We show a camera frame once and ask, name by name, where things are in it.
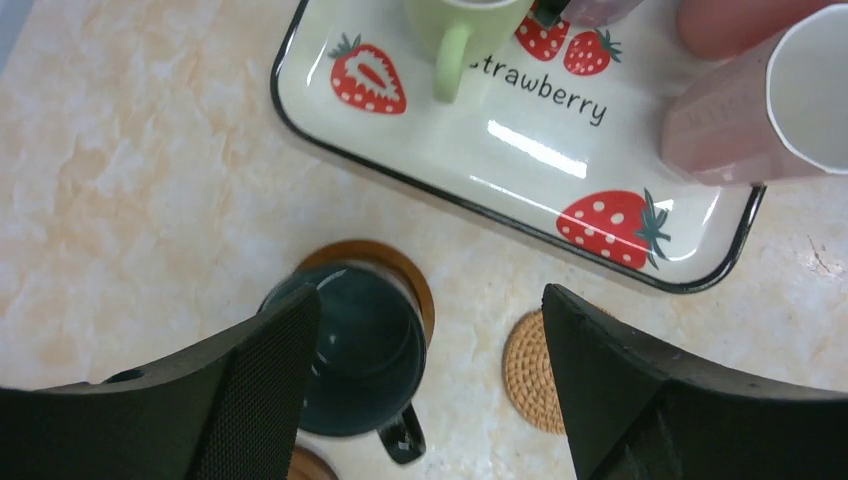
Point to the woven rattan coaster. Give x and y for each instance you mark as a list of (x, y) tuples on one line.
[(527, 375)]

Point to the dark brown wooden coaster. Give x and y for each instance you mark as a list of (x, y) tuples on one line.
[(387, 258)]

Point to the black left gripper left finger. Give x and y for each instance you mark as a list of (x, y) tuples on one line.
[(227, 407)]

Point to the light green mug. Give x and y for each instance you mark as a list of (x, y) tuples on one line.
[(458, 33)]

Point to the purple mug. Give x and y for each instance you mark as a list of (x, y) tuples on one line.
[(584, 13)]

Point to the pale pink mug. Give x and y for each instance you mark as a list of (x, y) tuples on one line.
[(776, 112)]

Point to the dark green mug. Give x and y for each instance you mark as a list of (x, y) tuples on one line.
[(371, 352)]

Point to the white strawberry tray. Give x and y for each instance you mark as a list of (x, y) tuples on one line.
[(555, 135)]

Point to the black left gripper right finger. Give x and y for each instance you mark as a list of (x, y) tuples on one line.
[(637, 407)]

